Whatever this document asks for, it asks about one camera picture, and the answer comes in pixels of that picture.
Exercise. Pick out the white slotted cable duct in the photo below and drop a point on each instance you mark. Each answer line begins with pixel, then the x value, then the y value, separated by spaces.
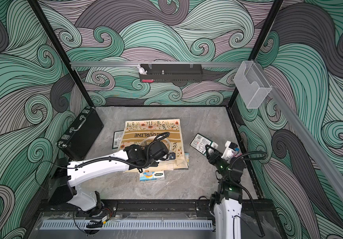
pixel 130 224

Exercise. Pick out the black wall shelf tray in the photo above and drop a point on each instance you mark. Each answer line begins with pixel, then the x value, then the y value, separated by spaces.
pixel 178 74

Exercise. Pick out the black corner frame post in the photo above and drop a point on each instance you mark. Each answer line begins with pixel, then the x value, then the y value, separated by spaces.
pixel 58 47
pixel 260 41

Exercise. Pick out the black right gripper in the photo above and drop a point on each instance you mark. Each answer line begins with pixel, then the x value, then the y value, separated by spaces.
pixel 213 158

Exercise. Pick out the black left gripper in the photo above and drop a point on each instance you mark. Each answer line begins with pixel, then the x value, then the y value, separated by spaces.
pixel 155 164

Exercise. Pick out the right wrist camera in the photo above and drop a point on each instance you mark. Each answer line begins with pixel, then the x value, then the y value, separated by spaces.
pixel 230 151

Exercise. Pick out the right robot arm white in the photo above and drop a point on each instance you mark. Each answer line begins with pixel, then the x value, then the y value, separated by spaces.
pixel 226 202

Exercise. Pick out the aluminium wall rail right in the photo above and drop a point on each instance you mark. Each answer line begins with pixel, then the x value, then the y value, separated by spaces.
pixel 314 98

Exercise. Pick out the floral canvas tote bag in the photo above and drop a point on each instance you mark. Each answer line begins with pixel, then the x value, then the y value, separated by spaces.
pixel 160 140

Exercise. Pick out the aluminium wall rail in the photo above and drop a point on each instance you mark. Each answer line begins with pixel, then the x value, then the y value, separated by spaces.
pixel 151 63
pixel 314 98

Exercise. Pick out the clear acrylic wall box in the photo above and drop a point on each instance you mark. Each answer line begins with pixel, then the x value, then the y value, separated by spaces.
pixel 252 84

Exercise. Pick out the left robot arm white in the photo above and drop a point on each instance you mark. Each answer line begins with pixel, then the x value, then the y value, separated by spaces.
pixel 66 177

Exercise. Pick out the black corner frame post left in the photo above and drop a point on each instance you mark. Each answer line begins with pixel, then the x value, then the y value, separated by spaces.
pixel 58 47

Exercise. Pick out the black briefcase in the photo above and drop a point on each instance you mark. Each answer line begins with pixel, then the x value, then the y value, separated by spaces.
pixel 77 140

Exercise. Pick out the white rabbit figurine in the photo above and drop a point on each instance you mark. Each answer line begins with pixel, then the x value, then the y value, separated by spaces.
pixel 141 70

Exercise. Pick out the green tissue pack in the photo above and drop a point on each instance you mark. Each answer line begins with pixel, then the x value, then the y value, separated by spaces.
pixel 199 143
pixel 117 137

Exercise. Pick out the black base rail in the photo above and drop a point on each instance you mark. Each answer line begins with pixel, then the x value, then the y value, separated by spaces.
pixel 192 208

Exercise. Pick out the aluminium wall rail back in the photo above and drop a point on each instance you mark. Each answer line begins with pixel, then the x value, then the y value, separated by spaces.
pixel 151 63

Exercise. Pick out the black corner frame post right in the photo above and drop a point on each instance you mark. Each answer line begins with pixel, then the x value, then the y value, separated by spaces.
pixel 260 41

